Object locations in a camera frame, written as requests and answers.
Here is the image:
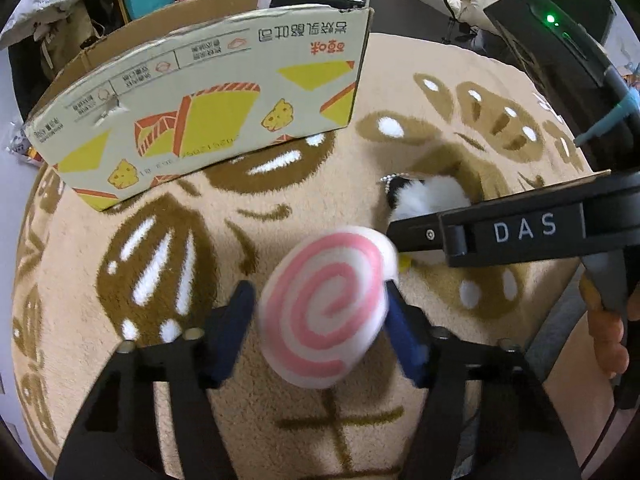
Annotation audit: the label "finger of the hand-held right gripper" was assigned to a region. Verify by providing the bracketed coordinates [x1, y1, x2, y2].
[386, 209, 451, 254]

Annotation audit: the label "olive bag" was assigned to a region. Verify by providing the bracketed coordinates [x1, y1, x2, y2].
[31, 10, 110, 82]

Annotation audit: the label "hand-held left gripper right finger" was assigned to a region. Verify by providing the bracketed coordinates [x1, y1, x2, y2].
[382, 282, 583, 480]

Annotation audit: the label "black cable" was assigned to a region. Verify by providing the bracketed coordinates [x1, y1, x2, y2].
[580, 402, 626, 480]

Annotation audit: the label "black and white fluffy plush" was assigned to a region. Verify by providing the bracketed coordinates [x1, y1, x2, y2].
[382, 172, 474, 224]

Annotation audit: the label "person's leg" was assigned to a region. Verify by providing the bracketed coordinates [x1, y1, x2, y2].
[542, 310, 623, 463]

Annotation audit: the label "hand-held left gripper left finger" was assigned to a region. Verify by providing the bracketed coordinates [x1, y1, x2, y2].
[60, 280, 258, 480]

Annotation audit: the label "printed cardboard box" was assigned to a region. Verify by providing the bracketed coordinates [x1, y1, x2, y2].
[25, 0, 374, 212]

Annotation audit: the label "white patterned snack bag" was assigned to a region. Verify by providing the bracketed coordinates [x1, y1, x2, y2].
[6, 119, 45, 167]

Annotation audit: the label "person's right hand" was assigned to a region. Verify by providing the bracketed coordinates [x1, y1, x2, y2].
[578, 275, 631, 382]

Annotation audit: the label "pink swirl round plush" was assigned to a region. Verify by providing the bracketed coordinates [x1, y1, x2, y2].
[257, 226, 401, 391]

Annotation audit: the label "beige patterned round rug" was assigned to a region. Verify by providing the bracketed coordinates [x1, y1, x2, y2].
[10, 32, 617, 480]

